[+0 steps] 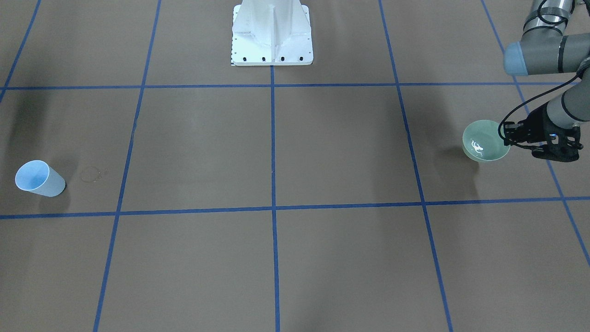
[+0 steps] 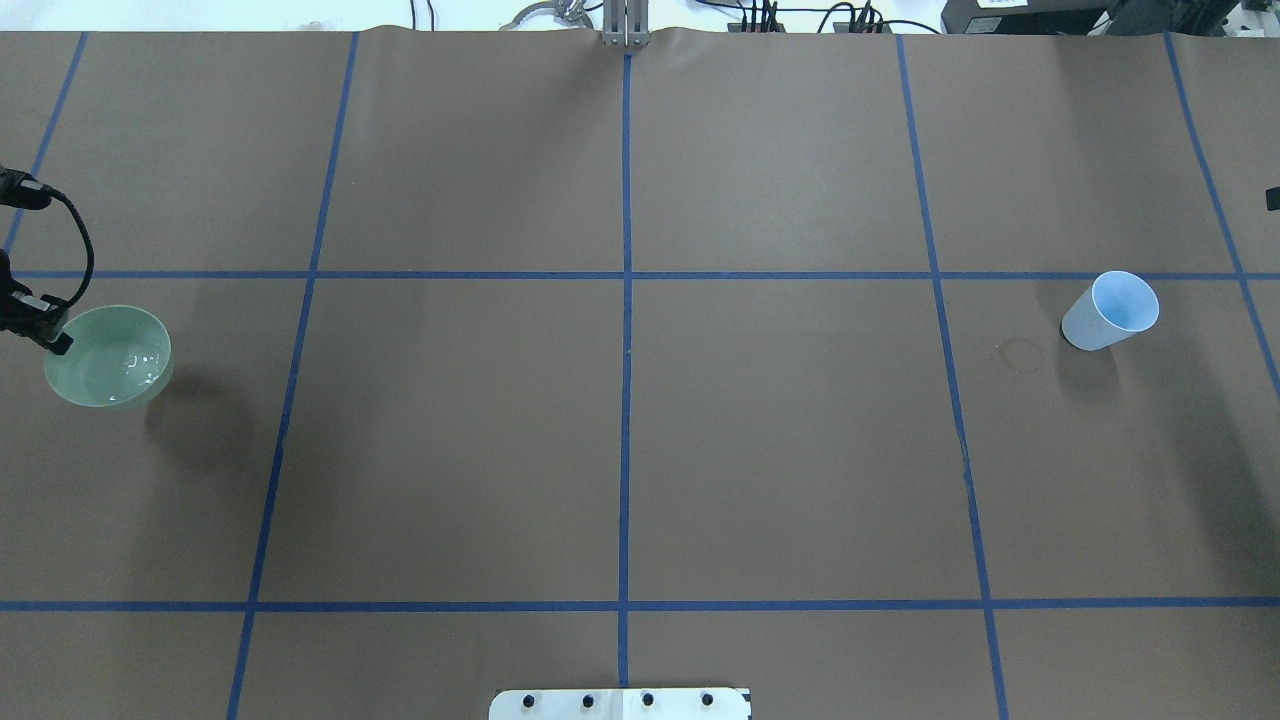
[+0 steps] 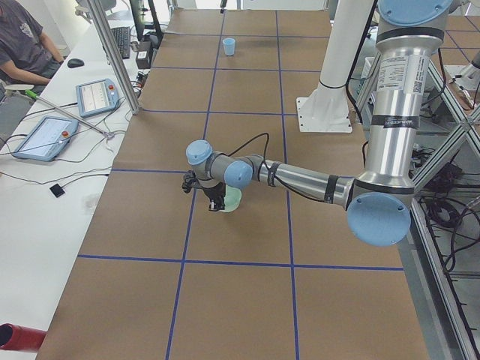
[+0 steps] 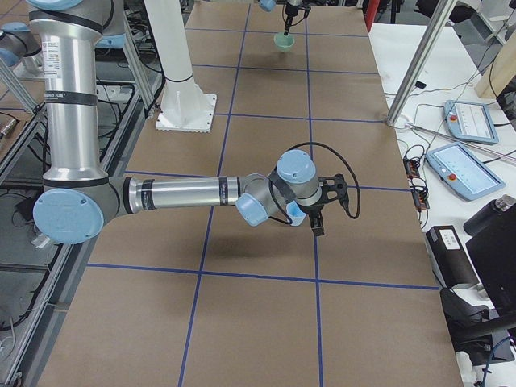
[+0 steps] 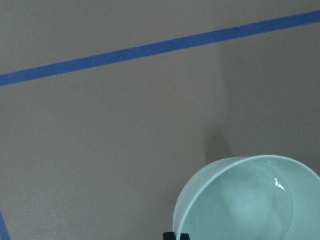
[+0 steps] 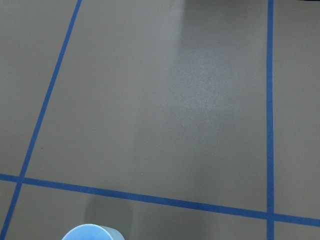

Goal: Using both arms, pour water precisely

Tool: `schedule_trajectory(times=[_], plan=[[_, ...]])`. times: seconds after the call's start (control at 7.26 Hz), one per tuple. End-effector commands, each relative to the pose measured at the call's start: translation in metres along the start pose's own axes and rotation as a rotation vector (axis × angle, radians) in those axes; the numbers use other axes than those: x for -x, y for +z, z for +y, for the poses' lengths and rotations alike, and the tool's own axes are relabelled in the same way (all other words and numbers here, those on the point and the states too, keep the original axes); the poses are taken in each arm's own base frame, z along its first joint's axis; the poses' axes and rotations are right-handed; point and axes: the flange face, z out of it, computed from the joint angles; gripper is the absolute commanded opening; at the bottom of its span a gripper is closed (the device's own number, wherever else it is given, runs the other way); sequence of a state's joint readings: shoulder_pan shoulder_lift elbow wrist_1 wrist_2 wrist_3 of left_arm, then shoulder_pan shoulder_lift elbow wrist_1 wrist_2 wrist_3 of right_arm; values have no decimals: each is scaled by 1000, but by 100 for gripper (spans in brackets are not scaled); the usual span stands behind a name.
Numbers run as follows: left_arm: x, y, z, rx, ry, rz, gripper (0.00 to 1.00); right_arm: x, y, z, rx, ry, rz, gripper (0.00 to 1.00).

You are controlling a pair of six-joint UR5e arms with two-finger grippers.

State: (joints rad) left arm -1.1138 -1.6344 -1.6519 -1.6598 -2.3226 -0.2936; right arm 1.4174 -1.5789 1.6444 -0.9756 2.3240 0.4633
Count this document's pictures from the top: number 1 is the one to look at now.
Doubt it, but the light blue plastic cup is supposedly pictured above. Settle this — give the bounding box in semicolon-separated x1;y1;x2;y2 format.
14;160;66;197

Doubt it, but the brown paper table mat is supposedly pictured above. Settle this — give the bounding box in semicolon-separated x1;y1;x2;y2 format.
1;0;589;332

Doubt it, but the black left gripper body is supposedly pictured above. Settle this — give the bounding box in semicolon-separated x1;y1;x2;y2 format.
513;104;559;143

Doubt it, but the white camera stand base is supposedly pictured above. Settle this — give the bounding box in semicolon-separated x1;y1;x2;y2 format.
230;0;314;66

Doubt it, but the green bowl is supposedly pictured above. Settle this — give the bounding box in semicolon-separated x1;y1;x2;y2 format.
462;120;510;163

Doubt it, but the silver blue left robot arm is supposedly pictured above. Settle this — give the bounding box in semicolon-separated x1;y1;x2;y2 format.
497;0;590;162

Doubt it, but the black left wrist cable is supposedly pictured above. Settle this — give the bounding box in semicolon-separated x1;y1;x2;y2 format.
497;65;586;139

